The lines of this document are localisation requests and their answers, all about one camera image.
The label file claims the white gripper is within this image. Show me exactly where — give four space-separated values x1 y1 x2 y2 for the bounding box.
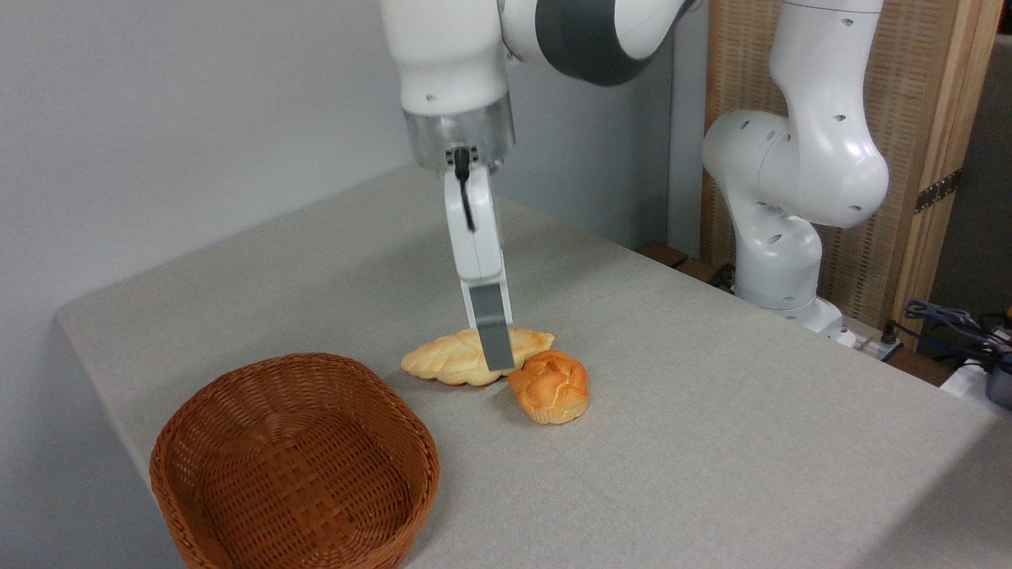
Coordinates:
442 164 517 373

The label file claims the round knotted bread roll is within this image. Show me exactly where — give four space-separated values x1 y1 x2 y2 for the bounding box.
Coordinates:
507 350 591 426

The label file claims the flat braided bread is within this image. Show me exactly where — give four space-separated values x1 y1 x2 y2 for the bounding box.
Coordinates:
400 327 556 388

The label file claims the brown wicker basket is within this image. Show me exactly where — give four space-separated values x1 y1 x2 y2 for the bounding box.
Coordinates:
149 352 441 569

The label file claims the black metal hinge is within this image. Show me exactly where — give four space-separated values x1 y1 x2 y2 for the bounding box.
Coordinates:
914 168 965 215

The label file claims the white box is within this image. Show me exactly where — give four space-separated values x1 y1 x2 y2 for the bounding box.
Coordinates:
939 359 1012 415

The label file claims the wooden framed woven screen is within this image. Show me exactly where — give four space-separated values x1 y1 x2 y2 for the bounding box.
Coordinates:
701 0 1005 353

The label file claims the grey plastic container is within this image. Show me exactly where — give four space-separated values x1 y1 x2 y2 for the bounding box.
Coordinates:
984 365 1012 411

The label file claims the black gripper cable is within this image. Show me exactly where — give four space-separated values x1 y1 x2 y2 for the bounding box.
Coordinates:
452 145 478 233

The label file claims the blue and black cable bundle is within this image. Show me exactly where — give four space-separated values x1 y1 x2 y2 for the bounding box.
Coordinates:
904 298 1012 366

